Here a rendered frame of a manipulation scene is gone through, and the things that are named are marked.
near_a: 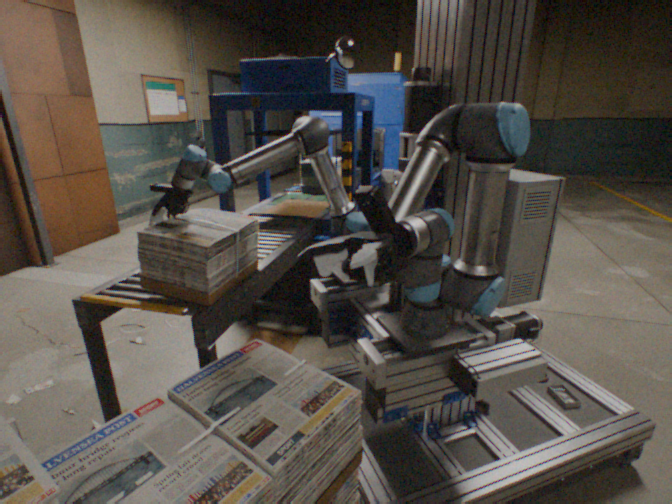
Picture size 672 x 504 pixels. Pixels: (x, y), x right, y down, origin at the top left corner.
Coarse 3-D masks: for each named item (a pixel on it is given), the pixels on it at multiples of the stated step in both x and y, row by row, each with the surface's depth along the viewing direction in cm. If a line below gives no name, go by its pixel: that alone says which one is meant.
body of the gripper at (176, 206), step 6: (174, 186) 143; (174, 192) 146; (180, 192) 146; (186, 192) 144; (192, 192) 147; (162, 198) 147; (168, 198) 145; (174, 198) 147; (180, 198) 146; (186, 198) 145; (168, 204) 148; (174, 204) 146; (180, 204) 147; (186, 204) 149; (168, 210) 148; (174, 210) 148; (180, 210) 150; (186, 210) 153; (174, 216) 147
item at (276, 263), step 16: (320, 224) 247; (288, 240) 206; (304, 240) 219; (272, 256) 183; (288, 256) 197; (256, 272) 165; (272, 272) 180; (240, 288) 151; (256, 288) 165; (224, 304) 140; (240, 304) 152; (192, 320) 129; (208, 320) 131; (224, 320) 141; (208, 336) 132
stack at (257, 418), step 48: (192, 384) 93; (240, 384) 93; (288, 384) 93; (336, 384) 93; (96, 432) 79; (144, 432) 79; (192, 432) 79; (240, 432) 79; (288, 432) 79; (336, 432) 86; (96, 480) 69; (144, 480) 69; (192, 480) 69; (240, 480) 69; (288, 480) 74
